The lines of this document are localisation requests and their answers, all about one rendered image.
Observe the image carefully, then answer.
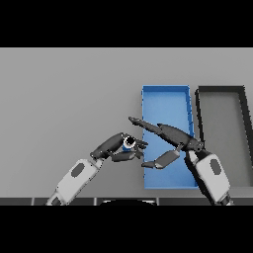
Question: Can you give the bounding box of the blue bin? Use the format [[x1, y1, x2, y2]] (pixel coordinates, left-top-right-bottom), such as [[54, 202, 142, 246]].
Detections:
[[140, 84, 200, 190]]

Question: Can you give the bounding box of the dark grey bin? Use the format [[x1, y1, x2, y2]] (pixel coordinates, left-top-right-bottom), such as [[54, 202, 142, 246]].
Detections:
[[195, 85, 253, 189]]

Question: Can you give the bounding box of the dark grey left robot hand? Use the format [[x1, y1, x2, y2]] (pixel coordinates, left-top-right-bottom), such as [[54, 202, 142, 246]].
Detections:
[[89, 131, 149, 163]]

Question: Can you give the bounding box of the blue pipe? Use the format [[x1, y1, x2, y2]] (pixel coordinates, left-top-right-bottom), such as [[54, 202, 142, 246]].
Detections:
[[122, 135, 136, 152]]

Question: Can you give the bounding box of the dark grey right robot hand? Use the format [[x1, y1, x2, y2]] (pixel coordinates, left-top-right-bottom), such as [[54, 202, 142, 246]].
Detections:
[[127, 116, 206, 170]]

